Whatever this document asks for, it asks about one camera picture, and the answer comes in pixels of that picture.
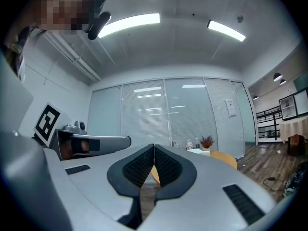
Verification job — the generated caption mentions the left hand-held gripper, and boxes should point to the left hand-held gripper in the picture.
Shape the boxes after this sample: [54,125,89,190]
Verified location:
[33,102,132,161]

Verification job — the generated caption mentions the black metal railing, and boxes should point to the black metal railing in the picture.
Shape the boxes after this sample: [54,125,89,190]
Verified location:
[255,106,282,143]

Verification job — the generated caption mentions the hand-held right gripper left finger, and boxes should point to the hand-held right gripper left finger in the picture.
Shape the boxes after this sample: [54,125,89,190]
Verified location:
[43,143,154,231]

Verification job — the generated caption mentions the beige cloth covered table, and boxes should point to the beige cloth covered table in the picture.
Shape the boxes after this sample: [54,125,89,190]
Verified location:
[279,115,308,144]

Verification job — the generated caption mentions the white glass display cabinet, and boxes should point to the white glass display cabinet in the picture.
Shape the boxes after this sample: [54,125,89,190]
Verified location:
[279,90,308,120]

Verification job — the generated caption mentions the grey fisheye camera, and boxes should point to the grey fisheye camera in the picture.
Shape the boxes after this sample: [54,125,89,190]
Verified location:
[63,120,87,136]

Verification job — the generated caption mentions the person's left hand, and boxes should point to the person's left hand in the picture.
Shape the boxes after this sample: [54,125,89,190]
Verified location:
[60,140,90,160]

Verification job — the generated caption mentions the long ceiling light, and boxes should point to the long ceiling light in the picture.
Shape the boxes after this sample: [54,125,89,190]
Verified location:
[207,19,246,42]
[97,13,161,39]

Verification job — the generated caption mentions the person's head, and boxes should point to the person's head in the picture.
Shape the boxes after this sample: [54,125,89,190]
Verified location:
[31,0,97,36]

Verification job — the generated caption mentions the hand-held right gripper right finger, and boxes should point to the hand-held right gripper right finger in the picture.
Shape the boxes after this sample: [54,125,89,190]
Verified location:
[137,143,277,231]

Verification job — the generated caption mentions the white ceiling pipe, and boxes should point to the white ceiling pipe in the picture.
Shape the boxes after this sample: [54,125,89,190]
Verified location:
[45,31,102,81]

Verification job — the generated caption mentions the black bag with tangled cables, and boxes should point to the black bag with tangled cables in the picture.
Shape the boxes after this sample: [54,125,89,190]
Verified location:
[283,162,308,198]

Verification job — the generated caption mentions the black adapter with cable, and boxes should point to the black adapter with cable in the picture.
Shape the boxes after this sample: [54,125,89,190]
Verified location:
[263,176,287,192]

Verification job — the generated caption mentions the dried plant in white pot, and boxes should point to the dried plant in white pot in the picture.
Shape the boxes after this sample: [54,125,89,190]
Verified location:
[199,135,215,152]

